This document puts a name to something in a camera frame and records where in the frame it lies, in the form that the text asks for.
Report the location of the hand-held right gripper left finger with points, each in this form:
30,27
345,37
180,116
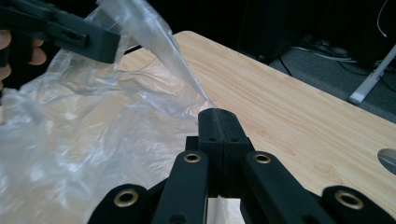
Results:
210,130

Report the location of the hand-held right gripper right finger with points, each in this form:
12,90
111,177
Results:
233,137

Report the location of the transparent plastic bag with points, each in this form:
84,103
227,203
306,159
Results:
102,130

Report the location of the dark cabinet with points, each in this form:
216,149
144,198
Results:
274,28

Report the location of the white metal stand leg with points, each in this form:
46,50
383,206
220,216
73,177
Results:
370,81

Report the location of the grey round object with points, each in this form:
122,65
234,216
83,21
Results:
389,160

